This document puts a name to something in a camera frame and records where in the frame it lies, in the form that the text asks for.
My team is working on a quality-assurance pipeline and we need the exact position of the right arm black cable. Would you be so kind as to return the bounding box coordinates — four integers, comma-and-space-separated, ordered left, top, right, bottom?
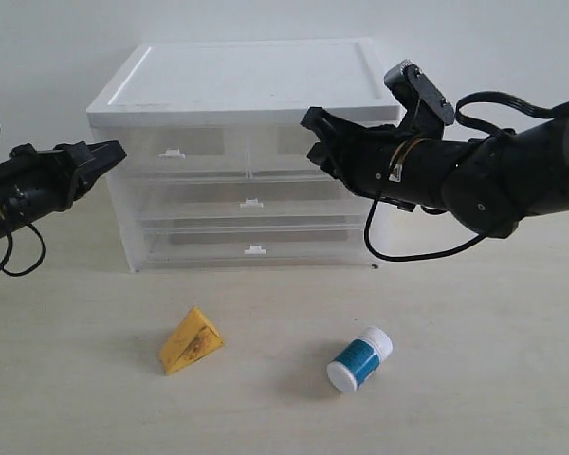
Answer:
362, 189, 489, 262

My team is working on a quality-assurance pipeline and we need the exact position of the white plastic drawer cabinet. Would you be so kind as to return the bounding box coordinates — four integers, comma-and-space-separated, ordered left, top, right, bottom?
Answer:
86, 38, 401, 272

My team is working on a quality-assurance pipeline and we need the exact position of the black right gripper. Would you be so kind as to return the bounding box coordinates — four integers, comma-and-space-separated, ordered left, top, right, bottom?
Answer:
300, 106, 417, 204

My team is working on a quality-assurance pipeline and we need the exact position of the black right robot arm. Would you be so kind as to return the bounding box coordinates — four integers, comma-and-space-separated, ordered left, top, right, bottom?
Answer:
301, 101, 569, 238

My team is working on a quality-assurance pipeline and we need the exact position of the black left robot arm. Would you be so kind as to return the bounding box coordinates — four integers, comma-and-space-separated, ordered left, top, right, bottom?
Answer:
0, 140, 127, 239

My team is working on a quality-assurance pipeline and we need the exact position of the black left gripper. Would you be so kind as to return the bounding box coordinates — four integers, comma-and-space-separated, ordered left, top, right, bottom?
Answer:
0, 140, 127, 223

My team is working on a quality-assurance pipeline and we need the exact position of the white blue pill bottle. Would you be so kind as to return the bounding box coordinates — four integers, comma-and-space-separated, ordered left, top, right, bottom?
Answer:
326, 326, 394, 393

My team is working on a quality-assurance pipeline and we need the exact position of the yellow wedge block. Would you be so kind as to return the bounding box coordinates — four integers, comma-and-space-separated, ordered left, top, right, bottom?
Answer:
158, 306, 225, 375

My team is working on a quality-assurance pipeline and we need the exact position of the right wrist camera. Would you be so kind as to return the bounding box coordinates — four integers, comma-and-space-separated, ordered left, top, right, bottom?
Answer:
383, 60, 455, 139

